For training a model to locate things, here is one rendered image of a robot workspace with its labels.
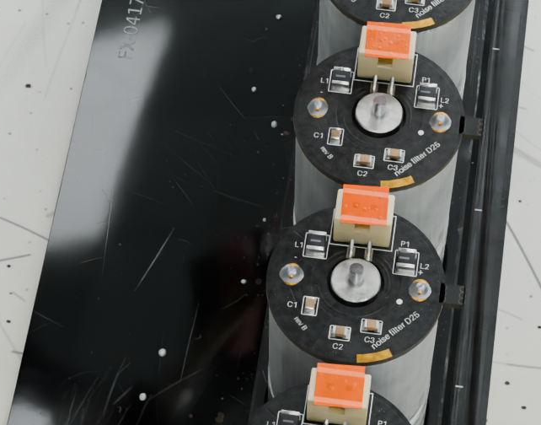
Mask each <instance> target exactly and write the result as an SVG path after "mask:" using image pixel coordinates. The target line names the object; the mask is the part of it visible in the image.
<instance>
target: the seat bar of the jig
mask: <svg viewBox="0 0 541 425"><path fill-rule="evenodd" d="M488 5H489V0H475V5H474V16H473V22H472V28H471V34H470V40H469V52H468V58H467V64H466V77H465V83H464V89H463V100H462V101H463V108H464V116H467V117H476V110H477V102H478V95H479V81H480V73H481V65H482V57H483V50H484V42H485V27H486V20H487V13H488ZM318 46H319V0H316V5H315V10H314V16H313V26H312V31H311V36H310V42H309V48H308V57H307V63H306V68H305V73H304V79H305V78H306V77H307V76H308V74H309V73H310V72H311V71H312V70H313V69H314V68H315V67H316V66H317V58H318ZM304 79H303V80H304ZM472 147H473V139H467V138H462V140H461V143H460V145H459V148H458V156H457V162H456V168H455V174H454V180H453V191H452V197H451V203H450V209H449V219H448V228H447V239H446V245H445V251H444V257H443V263H442V267H443V271H444V275H445V284H452V285H457V281H458V268H459V259H460V252H461V244H462V237H463V222H464V214H465V208H466V200H467V192H468V184H469V170H470V162H471V155H472ZM295 156H296V135H295V136H294V141H293V146H292V156H291V162H290V167H289V172H288V177H287V187H286V193H285V198H284V203H283V208H282V214H281V224H280V229H279V234H278V240H277V244H278V242H279V241H280V240H281V238H282V237H283V236H284V234H285V233H286V232H287V231H288V230H289V229H290V228H291V227H292V226H293V208H294V200H295ZM453 312H454V308H448V307H442V311H441V313H440V316H439V318H438V322H437V333H436V339H435V345H434V351H433V357H432V363H431V373H430V375H431V377H430V386H429V392H428V398H427V404H426V414H425V421H424V425H441V424H442V409H443V402H444V394H445V386H446V379H447V365H448V357H449V349H450V341H451V334H452V327H453ZM268 367H269V305H268V302H267V307H266V312H265V323H264V328H263V333H262V338H261V344H260V354H259V359H258V364H257V370H256V375H255V381H254V390H253V395H252V401H251V407H250V412H249V421H248V424H249V422H250V420H251V419H252V417H253V416H254V415H255V413H256V412H257V411H258V410H259V409H260V408H261V407H262V406H263V405H264V404H265V403H267V402H268Z"/></svg>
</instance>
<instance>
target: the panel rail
mask: <svg viewBox="0 0 541 425"><path fill-rule="evenodd" d="M528 2H529V0H495V10H494V18H493V25H492V33H491V41H490V55H489V63H488V71H487V79H486V86H485V101H484V109H483V116H482V118H475V117H467V116H462V117H464V122H463V123H464V124H463V125H464V127H463V130H462V131H463V136H462V138H467V139H474V140H479V154H478V162H477V170H476V177H475V185H474V199H473V207H472V215H471V223H470V231H469V245H468V253H467V260H466V268H465V276H464V284H463V286H458V285H452V284H443V285H445V286H444V288H445V289H444V290H445V295H444V296H443V295H442V294H441V295H440V296H443V297H444V300H443V301H442V302H443V305H442V307H448V308H454V309H461V314H460V321H459V329H458V345H457V352H456V360H455V368H454V376H453V390H452V398H451V406H450V413H449V421H448V425H486V418H487V410H488V401H489V393H490V377H491V369H492V360H493V352H494V343H495V327H496V319H497V310H498V302H499V293H500V285H501V268H502V260H503V252H504V244H505V235H506V219H507V210H508V202H509V193H510V184H511V177H512V160H513V152H514V143H515V135H516V126H517V111H518V102H519V94H520V85H521V76H522V60H523V52H524V43H525V35H526V27H527V18H528ZM460 117H461V116H460ZM462 117H461V118H462Z"/></svg>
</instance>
